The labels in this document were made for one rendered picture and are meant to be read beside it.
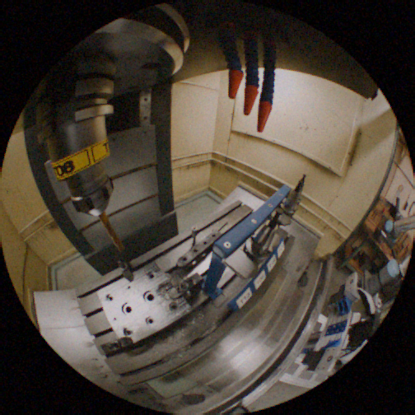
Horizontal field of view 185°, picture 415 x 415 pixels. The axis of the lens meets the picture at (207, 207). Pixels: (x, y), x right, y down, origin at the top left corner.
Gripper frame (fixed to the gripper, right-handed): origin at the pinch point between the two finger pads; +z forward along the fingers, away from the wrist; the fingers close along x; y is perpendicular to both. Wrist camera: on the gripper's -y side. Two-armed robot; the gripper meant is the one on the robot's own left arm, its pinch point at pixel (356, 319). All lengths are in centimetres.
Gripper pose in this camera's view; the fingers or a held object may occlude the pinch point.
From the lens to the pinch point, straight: 31.6
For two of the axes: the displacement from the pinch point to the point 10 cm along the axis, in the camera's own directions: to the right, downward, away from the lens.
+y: -0.8, 7.7, 6.3
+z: -6.9, -5.0, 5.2
